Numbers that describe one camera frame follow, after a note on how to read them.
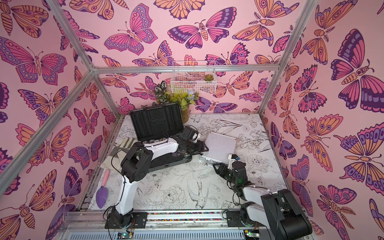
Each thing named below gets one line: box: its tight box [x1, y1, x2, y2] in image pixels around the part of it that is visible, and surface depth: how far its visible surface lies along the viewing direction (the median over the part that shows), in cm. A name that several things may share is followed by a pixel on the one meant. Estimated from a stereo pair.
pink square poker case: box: [200, 131, 237, 169], surface depth 94 cm
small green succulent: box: [204, 74, 214, 81], surface depth 95 cm
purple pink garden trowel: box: [96, 169, 111, 209], surface depth 83 cm
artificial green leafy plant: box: [154, 80, 199, 110], surface depth 103 cm
